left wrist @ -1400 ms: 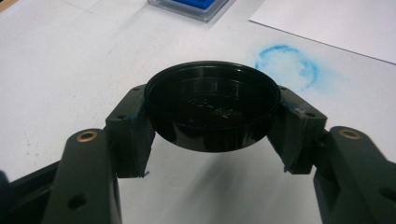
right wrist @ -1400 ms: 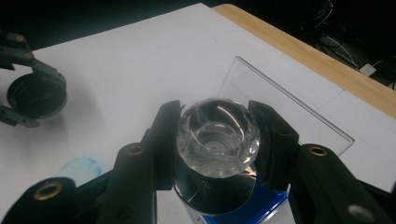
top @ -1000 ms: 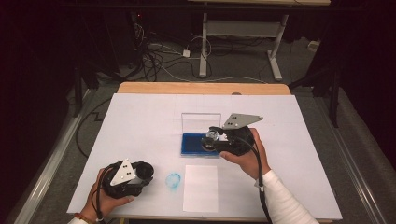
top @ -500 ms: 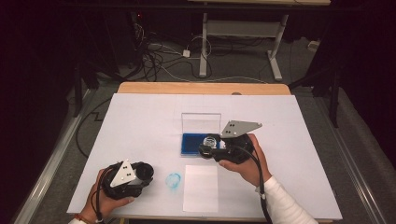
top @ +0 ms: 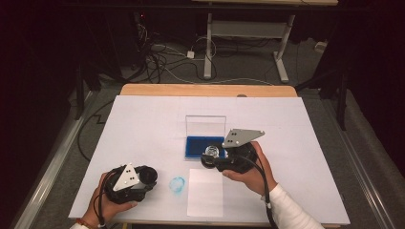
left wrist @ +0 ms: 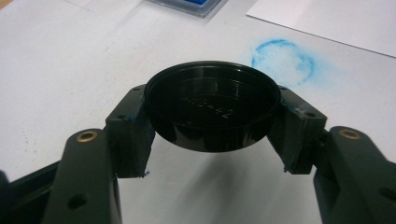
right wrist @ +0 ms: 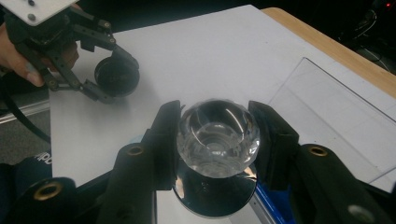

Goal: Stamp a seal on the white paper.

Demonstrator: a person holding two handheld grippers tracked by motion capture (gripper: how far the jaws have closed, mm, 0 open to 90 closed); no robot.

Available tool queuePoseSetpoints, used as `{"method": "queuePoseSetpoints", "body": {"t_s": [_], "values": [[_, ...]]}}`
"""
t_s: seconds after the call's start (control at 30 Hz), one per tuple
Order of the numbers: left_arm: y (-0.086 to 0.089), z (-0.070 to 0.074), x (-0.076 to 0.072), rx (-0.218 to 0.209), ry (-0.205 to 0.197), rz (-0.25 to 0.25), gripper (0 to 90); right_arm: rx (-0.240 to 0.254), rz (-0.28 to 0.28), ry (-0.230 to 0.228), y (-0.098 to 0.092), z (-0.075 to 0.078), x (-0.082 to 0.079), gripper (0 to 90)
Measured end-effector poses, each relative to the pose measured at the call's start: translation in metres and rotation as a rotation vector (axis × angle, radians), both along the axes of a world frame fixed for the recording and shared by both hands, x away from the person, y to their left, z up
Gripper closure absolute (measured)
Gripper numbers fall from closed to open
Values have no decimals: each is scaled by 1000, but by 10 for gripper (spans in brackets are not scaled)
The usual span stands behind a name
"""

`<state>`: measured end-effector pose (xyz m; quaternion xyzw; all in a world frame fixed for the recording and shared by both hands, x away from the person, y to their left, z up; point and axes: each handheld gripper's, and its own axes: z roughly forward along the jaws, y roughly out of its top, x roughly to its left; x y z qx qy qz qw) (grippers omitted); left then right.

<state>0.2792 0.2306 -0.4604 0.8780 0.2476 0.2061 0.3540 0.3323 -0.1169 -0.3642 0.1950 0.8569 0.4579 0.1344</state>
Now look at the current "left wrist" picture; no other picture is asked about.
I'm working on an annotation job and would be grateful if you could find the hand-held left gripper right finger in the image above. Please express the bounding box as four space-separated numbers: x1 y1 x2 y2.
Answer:
266 85 329 175

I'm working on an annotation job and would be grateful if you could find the white paper sheet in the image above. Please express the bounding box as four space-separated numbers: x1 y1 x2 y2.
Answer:
246 0 396 59

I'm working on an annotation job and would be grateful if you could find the black round plastic lid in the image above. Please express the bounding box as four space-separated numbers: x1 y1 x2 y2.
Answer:
143 60 282 153

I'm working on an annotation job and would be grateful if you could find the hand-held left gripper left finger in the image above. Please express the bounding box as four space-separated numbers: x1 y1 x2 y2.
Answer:
105 83 157 179

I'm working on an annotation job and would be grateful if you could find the blue ink pad clear case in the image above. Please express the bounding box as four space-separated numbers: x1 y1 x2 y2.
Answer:
148 0 230 19

